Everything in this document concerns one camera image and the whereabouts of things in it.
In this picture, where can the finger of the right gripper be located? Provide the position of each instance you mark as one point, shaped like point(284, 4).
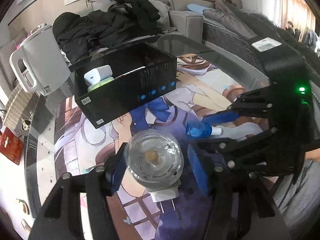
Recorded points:
point(270, 153)
point(245, 104)

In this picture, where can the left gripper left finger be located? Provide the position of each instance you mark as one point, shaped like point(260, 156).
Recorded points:
point(60, 215)

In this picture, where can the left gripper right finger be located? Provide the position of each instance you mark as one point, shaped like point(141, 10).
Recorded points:
point(242, 207)

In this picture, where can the blue plastic bottle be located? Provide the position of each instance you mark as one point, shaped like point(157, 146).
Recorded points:
point(201, 130)

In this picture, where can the clear globe night light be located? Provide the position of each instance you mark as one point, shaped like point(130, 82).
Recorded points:
point(155, 164)

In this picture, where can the person's right hand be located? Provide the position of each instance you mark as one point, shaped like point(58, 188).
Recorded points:
point(313, 155)

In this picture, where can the grey duvet on bed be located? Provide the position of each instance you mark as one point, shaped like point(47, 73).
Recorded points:
point(250, 25)

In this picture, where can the red gift box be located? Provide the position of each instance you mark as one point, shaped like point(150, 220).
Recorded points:
point(11, 146)

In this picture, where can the black storage box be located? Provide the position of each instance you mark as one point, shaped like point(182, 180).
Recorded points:
point(127, 93)

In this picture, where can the colourful remote control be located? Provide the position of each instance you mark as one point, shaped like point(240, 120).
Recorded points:
point(132, 71)

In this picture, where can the grey sofa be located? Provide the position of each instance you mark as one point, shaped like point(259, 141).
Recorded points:
point(163, 23)

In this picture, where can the blue pillow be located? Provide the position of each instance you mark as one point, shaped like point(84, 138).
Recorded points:
point(199, 9)

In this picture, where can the woven storage basket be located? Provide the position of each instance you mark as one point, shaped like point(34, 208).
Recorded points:
point(19, 111)

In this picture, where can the white green tissue pack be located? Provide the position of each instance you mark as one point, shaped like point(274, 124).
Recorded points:
point(99, 84)

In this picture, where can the white power adapter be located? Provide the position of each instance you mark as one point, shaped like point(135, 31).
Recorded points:
point(97, 74)

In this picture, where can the black clothes pile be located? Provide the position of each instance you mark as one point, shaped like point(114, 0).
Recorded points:
point(143, 13)

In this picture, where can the white electric kettle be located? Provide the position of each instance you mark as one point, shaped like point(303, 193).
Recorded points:
point(38, 63)

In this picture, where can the black jacket on sofa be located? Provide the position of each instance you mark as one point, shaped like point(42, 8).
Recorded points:
point(77, 36)

